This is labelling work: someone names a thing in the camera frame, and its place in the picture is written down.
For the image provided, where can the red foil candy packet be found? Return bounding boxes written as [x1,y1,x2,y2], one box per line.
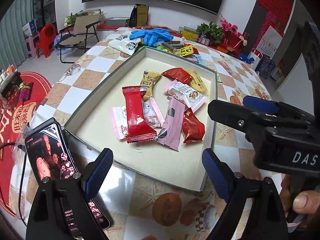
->
[182,108,205,144]

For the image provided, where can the black charging cable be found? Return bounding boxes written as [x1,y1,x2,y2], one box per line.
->
[0,142,28,228]

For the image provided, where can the green-sided shallow box tray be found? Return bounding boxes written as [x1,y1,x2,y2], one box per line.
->
[65,47,217,192]

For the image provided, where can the plain pink snack packet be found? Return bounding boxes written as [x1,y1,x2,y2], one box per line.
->
[157,96,185,151]

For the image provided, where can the white red-handled gift bag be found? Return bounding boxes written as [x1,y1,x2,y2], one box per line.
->
[248,48,263,70]

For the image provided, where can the large pink cranberry crisp packet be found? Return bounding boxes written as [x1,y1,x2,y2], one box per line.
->
[163,80,207,113]

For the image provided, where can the yellow-green box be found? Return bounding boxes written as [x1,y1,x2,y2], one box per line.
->
[182,27,200,42]

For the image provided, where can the pink plastic stool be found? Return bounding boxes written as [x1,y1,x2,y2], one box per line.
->
[25,34,40,58]

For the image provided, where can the folding chair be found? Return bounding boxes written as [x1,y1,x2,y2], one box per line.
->
[57,9,101,64]

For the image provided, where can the white snack bag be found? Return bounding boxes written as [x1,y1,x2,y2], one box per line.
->
[108,34,141,56]

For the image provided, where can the wall calendar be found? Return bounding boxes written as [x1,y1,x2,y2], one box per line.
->
[256,26,283,58]

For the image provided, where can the red plastic stool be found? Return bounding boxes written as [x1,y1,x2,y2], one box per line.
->
[35,23,56,58]

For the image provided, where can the colourful small candy packet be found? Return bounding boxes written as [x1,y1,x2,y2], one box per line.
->
[216,73,222,83]

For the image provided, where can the person's right hand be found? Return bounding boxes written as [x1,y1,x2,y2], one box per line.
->
[280,174,319,228]

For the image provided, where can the yellow-black paper bag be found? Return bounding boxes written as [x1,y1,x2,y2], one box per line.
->
[129,4,149,27]

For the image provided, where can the small pink-white snack packet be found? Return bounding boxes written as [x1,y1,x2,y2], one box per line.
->
[110,97,164,140]

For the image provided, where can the dark gold snack packet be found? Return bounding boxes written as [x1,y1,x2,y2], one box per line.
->
[140,70,161,101]

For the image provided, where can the long red snack packet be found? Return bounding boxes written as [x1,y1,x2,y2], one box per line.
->
[122,86,157,144]

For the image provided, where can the dark patterned gift bag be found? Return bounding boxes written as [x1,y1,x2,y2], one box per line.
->
[255,54,276,79]

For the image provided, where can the green potted plant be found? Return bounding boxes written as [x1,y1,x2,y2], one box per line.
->
[196,22,225,44]

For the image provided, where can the blue ribbon bow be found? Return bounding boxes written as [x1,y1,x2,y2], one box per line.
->
[239,53,254,64]

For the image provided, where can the light yellow snack packet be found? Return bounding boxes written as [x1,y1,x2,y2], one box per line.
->
[187,70,209,95]

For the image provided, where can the pink flower red gift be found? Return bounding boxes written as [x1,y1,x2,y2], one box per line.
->
[219,14,249,54]

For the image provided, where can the smartphone with lit screen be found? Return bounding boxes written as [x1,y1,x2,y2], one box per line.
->
[25,118,111,239]

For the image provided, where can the light blue snack packet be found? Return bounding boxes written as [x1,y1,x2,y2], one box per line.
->
[191,54,207,67]

